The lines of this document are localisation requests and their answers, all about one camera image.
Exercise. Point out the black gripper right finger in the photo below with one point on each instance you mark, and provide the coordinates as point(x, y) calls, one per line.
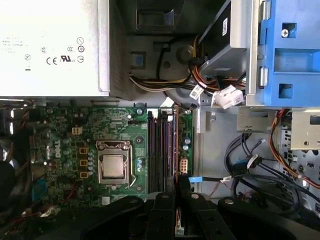
point(200, 222)

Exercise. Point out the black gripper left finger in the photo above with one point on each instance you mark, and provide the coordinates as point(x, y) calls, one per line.
point(162, 217)

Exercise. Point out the green RAM stick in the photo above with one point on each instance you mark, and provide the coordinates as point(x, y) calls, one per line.
point(170, 150)
point(176, 140)

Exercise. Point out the black RAM slot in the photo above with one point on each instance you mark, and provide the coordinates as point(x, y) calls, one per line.
point(150, 150)
point(156, 150)
point(163, 150)

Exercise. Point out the CPU socket locking lever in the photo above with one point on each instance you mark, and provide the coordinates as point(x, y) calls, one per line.
point(133, 181)

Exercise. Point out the silver CPU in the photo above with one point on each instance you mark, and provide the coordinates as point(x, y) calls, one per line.
point(112, 166)

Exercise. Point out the black open PC case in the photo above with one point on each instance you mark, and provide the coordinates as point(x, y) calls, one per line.
point(217, 150)

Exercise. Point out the metal CPU socket cover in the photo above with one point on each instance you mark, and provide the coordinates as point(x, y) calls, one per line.
point(113, 150)

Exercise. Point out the green motherboard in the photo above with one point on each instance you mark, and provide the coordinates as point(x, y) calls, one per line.
point(112, 125)

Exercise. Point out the cream four pin socket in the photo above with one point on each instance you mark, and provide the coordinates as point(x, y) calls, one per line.
point(77, 130)

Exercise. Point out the blue VGA port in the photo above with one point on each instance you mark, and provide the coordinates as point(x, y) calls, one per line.
point(38, 190)

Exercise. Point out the white power connector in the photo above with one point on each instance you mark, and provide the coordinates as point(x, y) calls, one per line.
point(225, 97)

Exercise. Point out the small blue plastic clip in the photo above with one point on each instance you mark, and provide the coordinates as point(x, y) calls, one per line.
point(138, 61)

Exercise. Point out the black drive with label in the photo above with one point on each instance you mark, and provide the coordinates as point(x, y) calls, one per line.
point(212, 45)

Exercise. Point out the blue disk carrier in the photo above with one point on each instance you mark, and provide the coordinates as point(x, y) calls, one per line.
point(300, 62)

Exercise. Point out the black module with blue tab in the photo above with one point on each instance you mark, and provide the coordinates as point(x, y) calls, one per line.
point(150, 17)

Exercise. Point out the grey metal drive cage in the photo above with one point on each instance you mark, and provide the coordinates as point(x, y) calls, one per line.
point(240, 25)

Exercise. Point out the grey power supply unit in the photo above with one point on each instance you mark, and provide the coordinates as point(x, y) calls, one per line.
point(55, 30)

